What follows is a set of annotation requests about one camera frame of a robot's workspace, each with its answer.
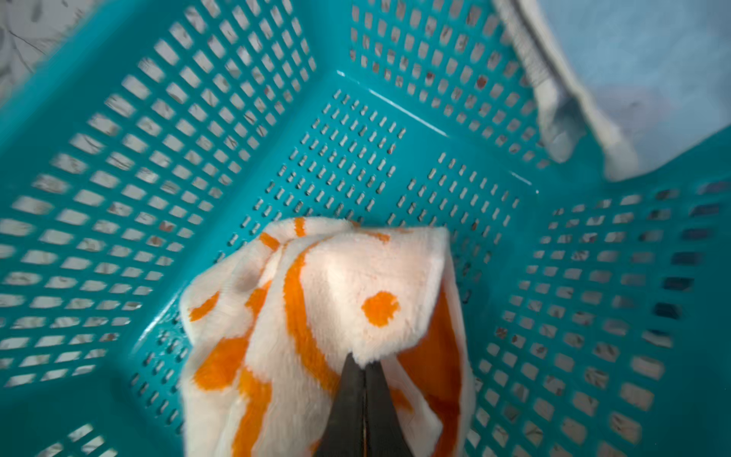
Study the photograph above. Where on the blue bear towel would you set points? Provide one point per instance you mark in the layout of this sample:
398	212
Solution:
648	79

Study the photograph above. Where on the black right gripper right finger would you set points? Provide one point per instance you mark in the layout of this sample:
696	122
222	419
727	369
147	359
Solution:
384	436

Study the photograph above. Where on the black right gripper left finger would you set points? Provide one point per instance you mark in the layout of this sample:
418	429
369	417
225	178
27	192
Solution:
344	434

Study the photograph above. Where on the teal plastic basket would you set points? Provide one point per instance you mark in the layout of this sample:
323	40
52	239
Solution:
144	141

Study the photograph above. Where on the white orange patterned towel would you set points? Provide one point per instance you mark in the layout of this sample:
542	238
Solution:
273	324

